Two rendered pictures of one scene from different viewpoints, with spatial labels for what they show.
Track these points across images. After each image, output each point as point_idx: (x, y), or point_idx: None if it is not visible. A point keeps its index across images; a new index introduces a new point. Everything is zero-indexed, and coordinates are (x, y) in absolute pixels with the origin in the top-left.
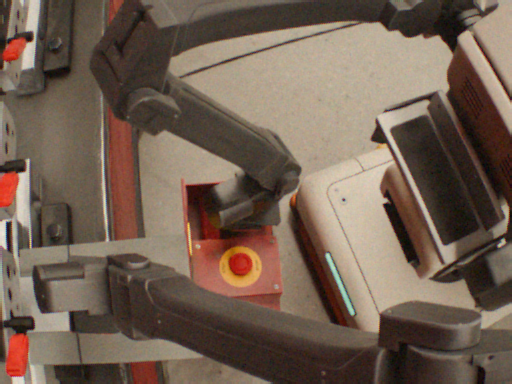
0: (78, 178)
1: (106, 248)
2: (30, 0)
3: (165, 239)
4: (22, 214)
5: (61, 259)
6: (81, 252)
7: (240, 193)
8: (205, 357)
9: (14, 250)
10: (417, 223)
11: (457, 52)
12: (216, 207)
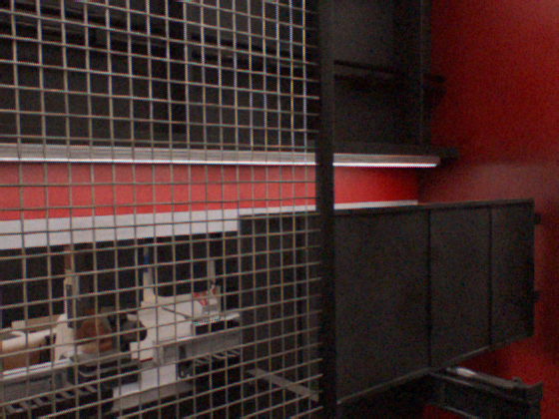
0: (144, 367)
1: (182, 311)
2: (23, 370)
3: (167, 307)
4: (185, 334)
5: (197, 314)
6: (190, 313)
7: (131, 320)
8: None
9: (206, 320)
10: (107, 342)
11: (69, 243)
12: (140, 324)
